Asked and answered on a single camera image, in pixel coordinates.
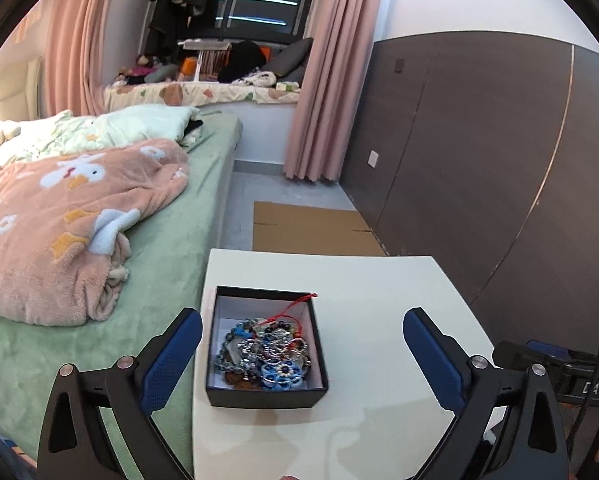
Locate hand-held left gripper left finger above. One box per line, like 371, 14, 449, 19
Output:
36, 307, 204, 480

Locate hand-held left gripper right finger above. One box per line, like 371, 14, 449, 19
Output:
403, 307, 573, 480

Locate dark bead bracelet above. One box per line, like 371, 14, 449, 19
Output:
215, 317, 260, 378

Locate black jewelry box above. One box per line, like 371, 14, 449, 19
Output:
205, 285, 329, 408

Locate silver chain necklace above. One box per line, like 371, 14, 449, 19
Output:
244, 336, 309, 367

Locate pile of colourful bead bracelets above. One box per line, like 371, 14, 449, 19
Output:
214, 317, 311, 391

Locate red cord charm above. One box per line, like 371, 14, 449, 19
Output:
264, 292, 320, 351

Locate bed with green sheet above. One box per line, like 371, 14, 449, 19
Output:
0, 110, 243, 461

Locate pink printed blanket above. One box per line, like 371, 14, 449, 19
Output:
0, 138, 190, 328

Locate flattened cardboard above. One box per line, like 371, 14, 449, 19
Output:
252, 201, 387, 257

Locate dark cloth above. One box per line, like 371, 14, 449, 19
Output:
182, 119, 206, 143

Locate light green quilt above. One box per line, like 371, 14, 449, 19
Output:
0, 105, 202, 163

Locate printed window seat cushion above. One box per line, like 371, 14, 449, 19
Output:
103, 80, 303, 108

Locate printed white cloth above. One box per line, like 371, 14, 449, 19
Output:
232, 71, 278, 87

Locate pink curtain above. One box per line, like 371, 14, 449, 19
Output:
44, 0, 125, 118
283, 0, 387, 183

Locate plush toy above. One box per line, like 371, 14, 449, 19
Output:
114, 54, 180, 86

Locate black bag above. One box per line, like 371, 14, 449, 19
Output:
218, 40, 267, 83

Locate beige headboard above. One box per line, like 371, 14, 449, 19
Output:
0, 55, 45, 126

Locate white folding rack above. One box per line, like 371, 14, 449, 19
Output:
178, 37, 232, 83

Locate grey pillow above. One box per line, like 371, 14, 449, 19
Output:
264, 37, 314, 83

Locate hanging dark clothes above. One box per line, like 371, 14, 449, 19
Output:
144, 0, 225, 58

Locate dark window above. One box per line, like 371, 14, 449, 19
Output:
214, 0, 323, 43

